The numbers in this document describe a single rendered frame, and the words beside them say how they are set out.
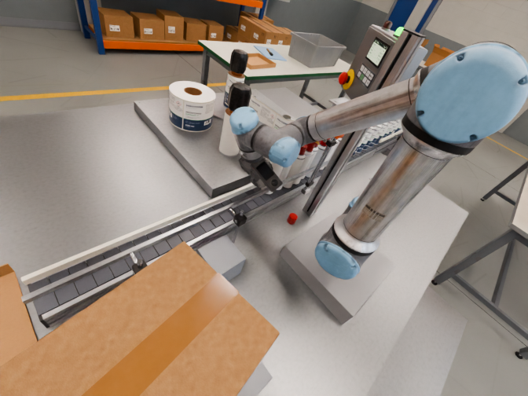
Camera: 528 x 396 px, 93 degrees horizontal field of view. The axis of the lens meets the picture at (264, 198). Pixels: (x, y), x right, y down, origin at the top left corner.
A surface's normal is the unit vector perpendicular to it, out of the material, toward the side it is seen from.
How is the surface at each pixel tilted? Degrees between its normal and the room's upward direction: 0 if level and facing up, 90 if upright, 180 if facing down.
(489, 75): 84
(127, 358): 0
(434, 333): 0
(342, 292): 3
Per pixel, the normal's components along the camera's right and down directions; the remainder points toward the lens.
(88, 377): 0.26, -0.68
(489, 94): -0.57, 0.37
